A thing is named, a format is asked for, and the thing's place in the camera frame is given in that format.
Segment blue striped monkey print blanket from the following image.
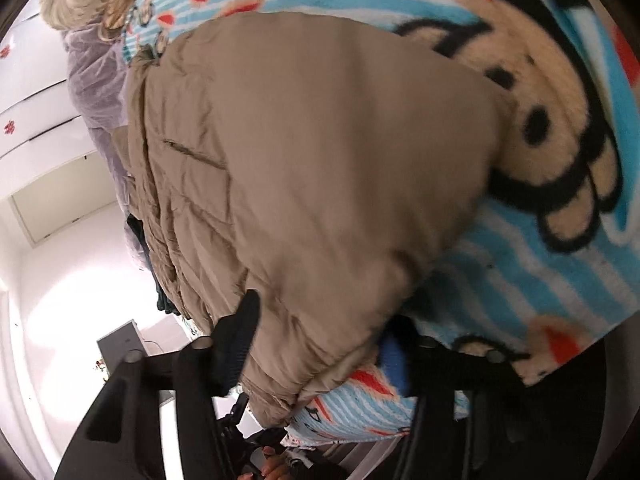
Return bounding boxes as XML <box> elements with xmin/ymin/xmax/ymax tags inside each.
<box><xmin>122</xmin><ymin>0</ymin><xmax>633</xmax><ymax>448</ymax></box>

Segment purple duvet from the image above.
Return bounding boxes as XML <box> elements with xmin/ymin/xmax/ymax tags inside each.
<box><xmin>62</xmin><ymin>25</ymin><xmax>138</xmax><ymax>261</ymax></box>

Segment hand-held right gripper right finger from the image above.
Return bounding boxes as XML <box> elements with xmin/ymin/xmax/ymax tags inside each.
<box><xmin>379</xmin><ymin>317</ymin><xmax>601</xmax><ymax>480</ymax></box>

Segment striped beige cloth bag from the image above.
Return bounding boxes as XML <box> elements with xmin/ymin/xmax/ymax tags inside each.
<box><xmin>97</xmin><ymin>0</ymin><xmax>146</xmax><ymax>43</ymax></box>

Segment white wardrobe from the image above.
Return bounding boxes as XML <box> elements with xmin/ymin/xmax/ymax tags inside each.
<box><xmin>0</xmin><ymin>5</ymin><xmax>101</xmax><ymax>161</ymax></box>

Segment white door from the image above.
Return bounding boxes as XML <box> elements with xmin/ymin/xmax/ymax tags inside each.
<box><xmin>10</xmin><ymin>180</ymin><xmax>123</xmax><ymax>247</ymax></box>

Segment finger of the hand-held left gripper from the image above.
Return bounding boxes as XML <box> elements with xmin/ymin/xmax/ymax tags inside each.
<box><xmin>218</xmin><ymin>392</ymin><xmax>250</xmax><ymax>438</ymax></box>

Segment grey flat screen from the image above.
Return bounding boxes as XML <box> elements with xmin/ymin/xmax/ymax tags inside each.
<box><xmin>96</xmin><ymin>319</ymin><xmax>147</xmax><ymax>363</ymax></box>

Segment person's left hand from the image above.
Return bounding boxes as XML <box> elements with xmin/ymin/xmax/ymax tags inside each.
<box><xmin>260</xmin><ymin>447</ymin><xmax>293</xmax><ymax>480</ymax></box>

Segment dark blue jeans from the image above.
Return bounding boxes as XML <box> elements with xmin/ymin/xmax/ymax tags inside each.
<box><xmin>125</xmin><ymin>212</ymin><xmax>183</xmax><ymax>317</ymax></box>

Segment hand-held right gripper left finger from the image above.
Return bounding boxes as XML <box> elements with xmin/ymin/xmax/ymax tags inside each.
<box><xmin>55</xmin><ymin>290</ymin><xmax>261</xmax><ymax>480</ymax></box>

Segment tan puffer jacket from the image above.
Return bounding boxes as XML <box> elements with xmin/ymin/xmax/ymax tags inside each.
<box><xmin>111</xmin><ymin>10</ymin><xmax>516</xmax><ymax>428</ymax></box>

